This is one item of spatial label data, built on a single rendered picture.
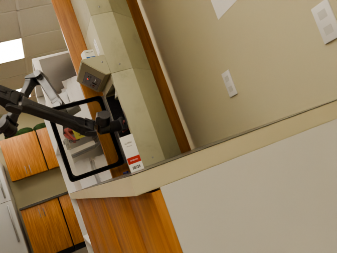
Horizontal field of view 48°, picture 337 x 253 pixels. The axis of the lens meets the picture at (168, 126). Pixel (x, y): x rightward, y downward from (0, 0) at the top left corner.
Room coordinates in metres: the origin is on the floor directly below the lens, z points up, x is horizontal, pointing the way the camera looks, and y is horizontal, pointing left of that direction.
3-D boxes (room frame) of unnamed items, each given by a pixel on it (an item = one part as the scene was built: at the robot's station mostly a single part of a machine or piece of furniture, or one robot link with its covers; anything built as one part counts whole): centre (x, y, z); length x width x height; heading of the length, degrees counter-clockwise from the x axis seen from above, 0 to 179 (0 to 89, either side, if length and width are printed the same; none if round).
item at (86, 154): (2.01, 0.43, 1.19); 0.30 x 0.01 x 0.40; 116
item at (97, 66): (1.92, 0.28, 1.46); 0.32 x 0.11 x 0.10; 20
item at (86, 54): (1.85, 0.25, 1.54); 0.05 x 0.05 x 0.06; 33
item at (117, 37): (1.98, 0.11, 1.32); 0.32 x 0.25 x 0.77; 20
